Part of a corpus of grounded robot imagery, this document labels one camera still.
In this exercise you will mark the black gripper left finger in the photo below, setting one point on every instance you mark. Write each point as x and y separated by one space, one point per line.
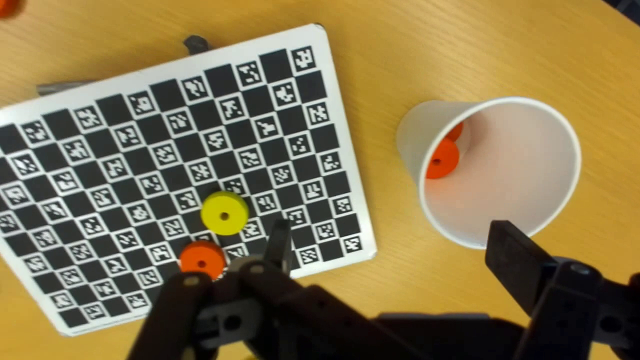
201 313

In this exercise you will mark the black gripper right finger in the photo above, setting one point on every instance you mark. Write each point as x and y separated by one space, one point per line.
567 301

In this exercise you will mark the yellow disc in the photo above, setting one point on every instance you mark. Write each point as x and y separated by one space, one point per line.
224 213

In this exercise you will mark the white paper cup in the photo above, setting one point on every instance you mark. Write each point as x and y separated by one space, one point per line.
492 172

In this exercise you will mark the black white calibration board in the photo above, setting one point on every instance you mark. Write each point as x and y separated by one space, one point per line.
132 167

